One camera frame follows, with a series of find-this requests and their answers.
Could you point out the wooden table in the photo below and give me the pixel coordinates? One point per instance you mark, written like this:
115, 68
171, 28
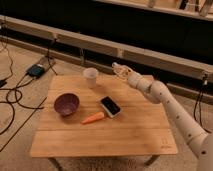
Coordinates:
141, 128

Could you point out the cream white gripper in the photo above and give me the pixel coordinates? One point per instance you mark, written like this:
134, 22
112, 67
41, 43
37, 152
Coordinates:
128, 74

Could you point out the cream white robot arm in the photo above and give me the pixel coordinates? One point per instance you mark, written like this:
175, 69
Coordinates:
197, 138

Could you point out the orange carrot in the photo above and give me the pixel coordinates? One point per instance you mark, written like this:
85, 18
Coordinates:
93, 118

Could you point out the black smartphone white case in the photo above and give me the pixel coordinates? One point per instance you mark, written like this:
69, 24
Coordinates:
111, 108

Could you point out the purple bowl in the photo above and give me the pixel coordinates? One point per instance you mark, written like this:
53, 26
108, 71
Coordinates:
66, 104

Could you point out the wooden wall rail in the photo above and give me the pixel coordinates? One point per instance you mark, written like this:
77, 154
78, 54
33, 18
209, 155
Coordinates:
146, 57

